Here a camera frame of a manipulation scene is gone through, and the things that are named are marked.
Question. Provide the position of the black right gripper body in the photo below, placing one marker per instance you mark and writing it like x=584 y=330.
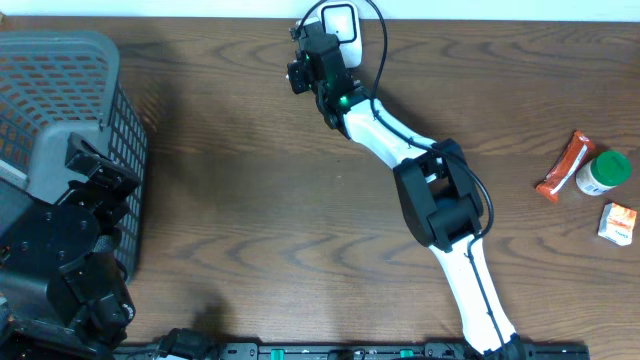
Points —
x=299 y=73

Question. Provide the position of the orange snack bar wrapper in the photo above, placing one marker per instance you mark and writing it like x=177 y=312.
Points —
x=576 y=151

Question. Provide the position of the green lid white jar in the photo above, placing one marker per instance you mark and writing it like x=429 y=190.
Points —
x=603 y=173

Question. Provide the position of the orange white snack packet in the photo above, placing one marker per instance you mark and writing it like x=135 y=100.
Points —
x=617 y=224

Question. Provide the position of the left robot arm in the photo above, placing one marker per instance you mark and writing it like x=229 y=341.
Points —
x=63 y=292

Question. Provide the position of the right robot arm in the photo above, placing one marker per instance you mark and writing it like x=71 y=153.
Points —
x=442 y=200

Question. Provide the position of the white barcode scanner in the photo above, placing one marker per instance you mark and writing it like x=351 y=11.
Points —
x=341 y=18

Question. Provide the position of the grey plastic basket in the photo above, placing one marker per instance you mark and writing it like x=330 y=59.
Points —
x=54 y=84

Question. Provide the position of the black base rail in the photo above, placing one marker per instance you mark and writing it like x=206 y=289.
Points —
x=187 y=344

